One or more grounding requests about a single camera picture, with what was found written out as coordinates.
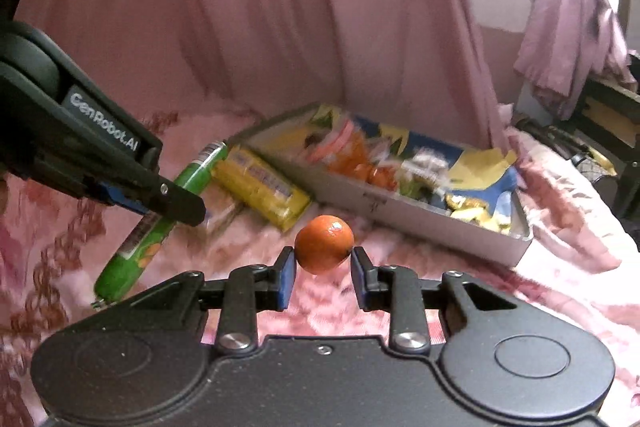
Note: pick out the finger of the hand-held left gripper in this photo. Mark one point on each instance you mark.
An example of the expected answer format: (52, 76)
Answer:
(180, 204)
(117, 197)

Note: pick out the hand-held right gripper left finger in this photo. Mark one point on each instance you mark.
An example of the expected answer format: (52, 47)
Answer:
(286, 279)

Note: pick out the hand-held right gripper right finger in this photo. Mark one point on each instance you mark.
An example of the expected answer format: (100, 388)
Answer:
(359, 287)

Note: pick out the orange tangerine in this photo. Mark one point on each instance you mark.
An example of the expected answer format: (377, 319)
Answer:
(324, 244)

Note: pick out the green sausage stick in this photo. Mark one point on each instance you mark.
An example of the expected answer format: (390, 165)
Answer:
(145, 252)

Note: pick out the cartoon print metal tray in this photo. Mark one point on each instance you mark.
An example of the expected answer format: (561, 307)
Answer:
(400, 212)

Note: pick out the yellow snack packet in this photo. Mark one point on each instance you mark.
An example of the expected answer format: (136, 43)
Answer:
(260, 189)

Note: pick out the pink floral blanket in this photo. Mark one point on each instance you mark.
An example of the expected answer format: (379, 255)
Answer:
(450, 287)

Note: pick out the orange snack packet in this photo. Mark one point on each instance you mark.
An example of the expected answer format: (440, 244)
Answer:
(357, 162)

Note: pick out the gold foil snack packet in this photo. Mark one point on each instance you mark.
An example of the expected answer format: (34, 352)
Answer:
(472, 207)

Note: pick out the pink white snack packet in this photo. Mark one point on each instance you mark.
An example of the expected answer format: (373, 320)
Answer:
(332, 142)

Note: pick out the pink curtain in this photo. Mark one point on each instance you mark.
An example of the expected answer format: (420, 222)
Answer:
(250, 7)

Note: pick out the black quilted bag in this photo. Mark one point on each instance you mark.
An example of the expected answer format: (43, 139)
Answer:
(575, 147)

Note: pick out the dark wooden table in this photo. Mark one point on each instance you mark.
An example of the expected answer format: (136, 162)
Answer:
(625, 117)

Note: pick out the lilac curtain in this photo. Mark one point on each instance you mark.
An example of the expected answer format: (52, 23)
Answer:
(570, 37)

